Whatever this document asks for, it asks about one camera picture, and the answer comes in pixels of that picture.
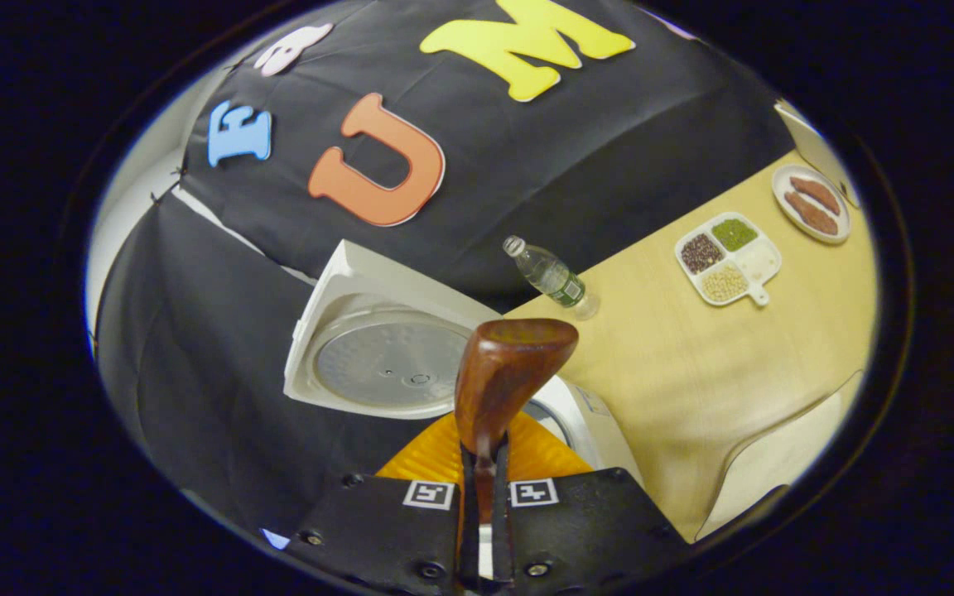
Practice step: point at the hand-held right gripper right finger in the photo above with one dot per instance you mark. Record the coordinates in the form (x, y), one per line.
(585, 534)

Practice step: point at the black backdrop cloth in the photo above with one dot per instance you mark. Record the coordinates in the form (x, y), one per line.
(195, 348)

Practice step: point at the white divided grain tray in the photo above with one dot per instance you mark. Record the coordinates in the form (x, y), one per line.
(763, 261)

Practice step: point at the clear glass dish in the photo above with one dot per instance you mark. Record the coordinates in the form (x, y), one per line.
(721, 505)

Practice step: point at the clear plastic water bottle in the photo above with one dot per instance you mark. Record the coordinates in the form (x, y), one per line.
(551, 275)

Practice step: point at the white oval plate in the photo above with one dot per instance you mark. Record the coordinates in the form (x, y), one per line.
(783, 211)

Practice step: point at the brown sausage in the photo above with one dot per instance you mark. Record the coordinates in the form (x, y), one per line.
(816, 194)
(811, 213)

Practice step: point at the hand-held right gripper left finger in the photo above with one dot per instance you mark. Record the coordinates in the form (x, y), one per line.
(378, 534)

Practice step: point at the brown wooden spoon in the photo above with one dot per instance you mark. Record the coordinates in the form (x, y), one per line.
(498, 377)

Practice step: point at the white toaster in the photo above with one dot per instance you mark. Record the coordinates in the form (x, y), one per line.
(816, 149)

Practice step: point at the white rice cooker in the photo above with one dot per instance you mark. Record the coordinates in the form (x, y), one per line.
(344, 281)

